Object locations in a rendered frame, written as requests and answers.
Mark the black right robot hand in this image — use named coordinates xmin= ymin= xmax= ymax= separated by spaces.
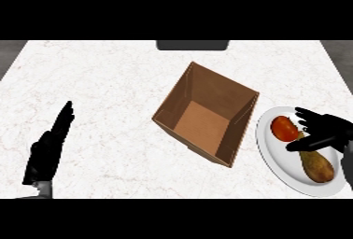
xmin=283 ymin=106 xmax=353 ymax=154

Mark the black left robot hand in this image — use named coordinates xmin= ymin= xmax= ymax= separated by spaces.
xmin=20 ymin=100 xmax=75 ymax=187

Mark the red tomato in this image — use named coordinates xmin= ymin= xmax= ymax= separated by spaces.
xmin=268 ymin=115 xmax=301 ymax=143

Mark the white oval plate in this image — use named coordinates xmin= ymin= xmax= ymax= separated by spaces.
xmin=255 ymin=105 xmax=348 ymax=198

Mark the brown cardboard box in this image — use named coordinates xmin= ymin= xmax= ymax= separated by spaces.
xmin=152 ymin=61 xmax=259 ymax=169

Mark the brown pear-shaped squash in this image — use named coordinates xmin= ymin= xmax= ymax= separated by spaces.
xmin=293 ymin=130 xmax=336 ymax=184

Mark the dark grey appliance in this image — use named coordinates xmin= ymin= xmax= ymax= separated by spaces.
xmin=155 ymin=39 xmax=230 ymax=51

